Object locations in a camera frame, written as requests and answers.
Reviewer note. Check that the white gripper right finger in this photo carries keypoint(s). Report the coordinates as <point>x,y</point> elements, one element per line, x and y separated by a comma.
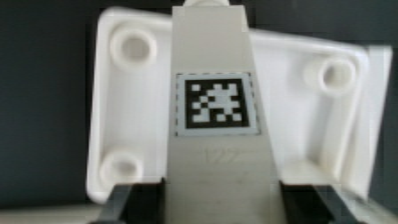
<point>314,206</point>

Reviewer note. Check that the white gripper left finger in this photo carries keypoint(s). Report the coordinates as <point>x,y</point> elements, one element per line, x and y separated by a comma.
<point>135,204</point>

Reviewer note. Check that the white desk top tray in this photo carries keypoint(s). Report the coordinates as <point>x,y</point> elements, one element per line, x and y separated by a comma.
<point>322,84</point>

